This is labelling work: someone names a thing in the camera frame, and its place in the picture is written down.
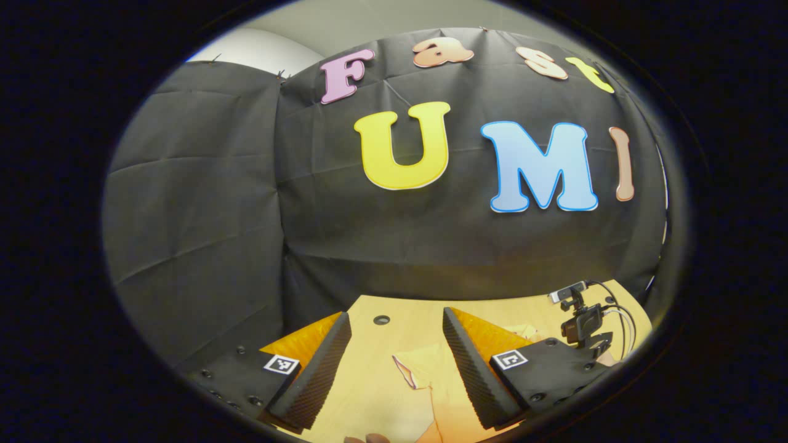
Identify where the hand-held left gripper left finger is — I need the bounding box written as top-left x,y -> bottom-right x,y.
183,311 -> 353,431

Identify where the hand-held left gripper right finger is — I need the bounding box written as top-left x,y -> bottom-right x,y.
442,306 -> 616,431

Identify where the orange T-shirt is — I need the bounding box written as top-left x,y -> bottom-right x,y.
391,323 -> 555,443

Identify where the black backdrop cloth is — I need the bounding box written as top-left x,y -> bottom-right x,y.
102,28 -> 669,370

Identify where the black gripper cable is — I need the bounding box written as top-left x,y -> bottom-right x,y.
588,280 -> 638,361

